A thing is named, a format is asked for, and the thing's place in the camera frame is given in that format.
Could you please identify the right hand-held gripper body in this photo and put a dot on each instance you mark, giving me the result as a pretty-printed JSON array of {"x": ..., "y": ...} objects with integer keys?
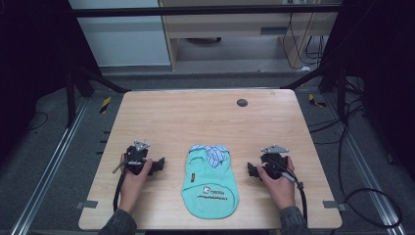
[{"x": 274, "y": 160}]

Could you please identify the aluminium floor rail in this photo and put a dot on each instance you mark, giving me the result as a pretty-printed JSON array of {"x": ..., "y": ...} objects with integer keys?
[
  {"x": 49, "y": 169},
  {"x": 368, "y": 169}
]

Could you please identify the grey metal table bracket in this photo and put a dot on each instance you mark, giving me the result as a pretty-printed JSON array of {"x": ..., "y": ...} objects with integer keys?
[
  {"x": 333, "y": 205},
  {"x": 87, "y": 204}
]

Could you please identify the yellow black striped tape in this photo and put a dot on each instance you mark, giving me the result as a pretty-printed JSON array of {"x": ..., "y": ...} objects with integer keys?
[
  {"x": 315, "y": 101},
  {"x": 105, "y": 105}
]

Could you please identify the person's left hand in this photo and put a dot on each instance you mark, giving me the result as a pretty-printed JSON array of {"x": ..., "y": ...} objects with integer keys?
[{"x": 133, "y": 187}]

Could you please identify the person's right hand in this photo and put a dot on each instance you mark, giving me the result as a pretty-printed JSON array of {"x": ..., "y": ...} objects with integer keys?
[{"x": 280, "y": 191}]

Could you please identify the mint green pet shirt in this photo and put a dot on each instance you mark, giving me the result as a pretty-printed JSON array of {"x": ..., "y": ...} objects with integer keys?
[{"x": 210, "y": 191}]

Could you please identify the grey round table grommet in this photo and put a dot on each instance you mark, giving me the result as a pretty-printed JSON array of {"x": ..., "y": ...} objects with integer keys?
[{"x": 242, "y": 103}]

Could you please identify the black metal frame stand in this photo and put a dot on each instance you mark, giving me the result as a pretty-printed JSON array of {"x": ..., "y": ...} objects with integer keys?
[
  {"x": 341, "y": 94},
  {"x": 70, "y": 98}
]

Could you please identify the black curtain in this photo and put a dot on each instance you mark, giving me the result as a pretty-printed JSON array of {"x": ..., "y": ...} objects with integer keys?
[
  {"x": 385, "y": 81},
  {"x": 29, "y": 65}
]

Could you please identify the white cabinet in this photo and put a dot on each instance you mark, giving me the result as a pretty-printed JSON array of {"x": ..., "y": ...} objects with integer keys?
[{"x": 124, "y": 42}]

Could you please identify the black horizontal frame bar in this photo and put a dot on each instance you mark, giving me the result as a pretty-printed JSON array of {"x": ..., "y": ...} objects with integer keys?
[{"x": 195, "y": 11}]

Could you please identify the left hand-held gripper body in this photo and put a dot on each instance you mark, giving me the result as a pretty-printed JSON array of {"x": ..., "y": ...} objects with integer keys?
[{"x": 135, "y": 160}]

